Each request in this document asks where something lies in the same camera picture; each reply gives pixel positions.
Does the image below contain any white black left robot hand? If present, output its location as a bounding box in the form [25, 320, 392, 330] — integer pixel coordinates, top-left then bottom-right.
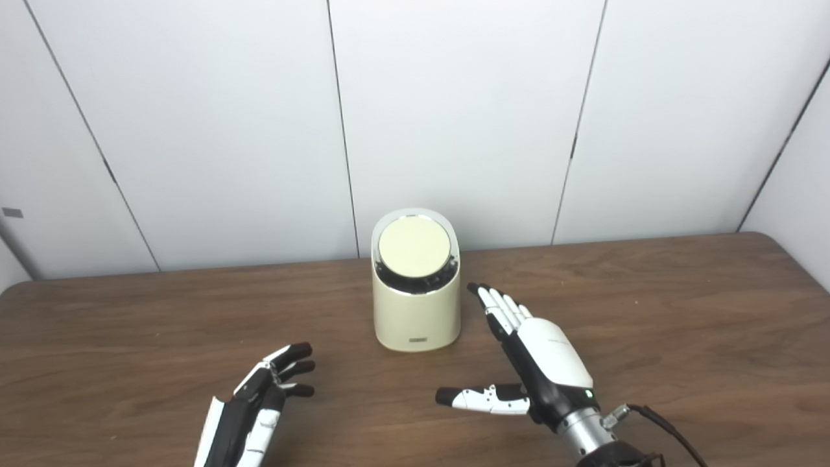
[193, 342, 316, 467]

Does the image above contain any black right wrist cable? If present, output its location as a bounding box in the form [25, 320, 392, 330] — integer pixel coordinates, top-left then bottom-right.
[606, 403, 711, 467]

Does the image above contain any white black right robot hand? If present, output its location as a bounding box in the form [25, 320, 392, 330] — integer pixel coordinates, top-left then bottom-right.
[435, 282, 595, 432]

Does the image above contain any cream-colored lidded bin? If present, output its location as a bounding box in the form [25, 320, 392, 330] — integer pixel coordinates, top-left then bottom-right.
[371, 208, 462, 353]

